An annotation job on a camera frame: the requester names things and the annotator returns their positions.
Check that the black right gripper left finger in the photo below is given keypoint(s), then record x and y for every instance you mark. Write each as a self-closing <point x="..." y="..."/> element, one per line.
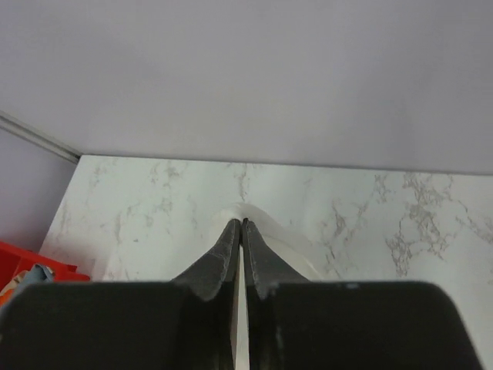
<point x="216" y="270"/>

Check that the white t-shirt red print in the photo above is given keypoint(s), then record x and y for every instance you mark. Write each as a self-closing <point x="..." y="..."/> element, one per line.
<point x="280" y="240"/>

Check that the light blue t-shirt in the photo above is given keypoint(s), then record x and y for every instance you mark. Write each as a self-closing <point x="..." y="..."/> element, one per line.
<point x="41" y="274"/>

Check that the left aluminium frame post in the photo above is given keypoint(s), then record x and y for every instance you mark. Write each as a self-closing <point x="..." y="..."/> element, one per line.
<point x="34" y="136"/>

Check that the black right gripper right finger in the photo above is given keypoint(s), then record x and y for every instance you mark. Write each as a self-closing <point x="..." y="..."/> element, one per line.
<point x="263" y="267"/>

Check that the red plastic bin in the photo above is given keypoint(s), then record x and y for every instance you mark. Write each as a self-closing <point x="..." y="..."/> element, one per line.
<point x="21" y="267"/>

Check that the orange garment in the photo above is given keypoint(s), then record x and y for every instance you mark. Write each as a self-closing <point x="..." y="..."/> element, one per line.
<point x="10" y="291"/>

